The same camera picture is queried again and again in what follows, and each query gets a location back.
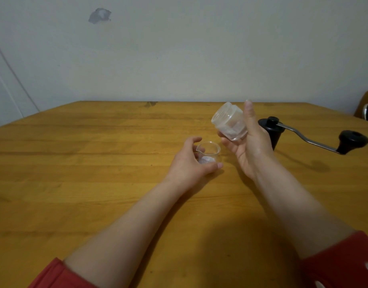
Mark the person's left hand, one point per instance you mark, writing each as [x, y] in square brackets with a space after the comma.
[185, 169]

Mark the person's right hand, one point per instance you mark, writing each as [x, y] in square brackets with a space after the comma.
[256, 146]

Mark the black hand grinder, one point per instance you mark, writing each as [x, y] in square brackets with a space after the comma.
[275, 133]

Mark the clear plastic cup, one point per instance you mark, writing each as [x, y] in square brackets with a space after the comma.
[209, 149]

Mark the clear grinder jar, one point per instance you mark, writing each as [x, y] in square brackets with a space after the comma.
[227, 116]

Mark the person's left forearm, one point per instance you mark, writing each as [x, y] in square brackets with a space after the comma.
[133, 233]

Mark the person's right forearm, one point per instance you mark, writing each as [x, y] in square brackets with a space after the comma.
[304, 212]

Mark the wooden chair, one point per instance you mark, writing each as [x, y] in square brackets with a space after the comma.
[365, 97]

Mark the red right sleeve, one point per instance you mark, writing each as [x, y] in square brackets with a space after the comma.
[336, 266]

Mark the red sleeve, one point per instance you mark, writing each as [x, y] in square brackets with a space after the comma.
[336, 266]
[59, 275]

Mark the red left sleeve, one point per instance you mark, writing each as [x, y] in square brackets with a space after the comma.
[59, 275]

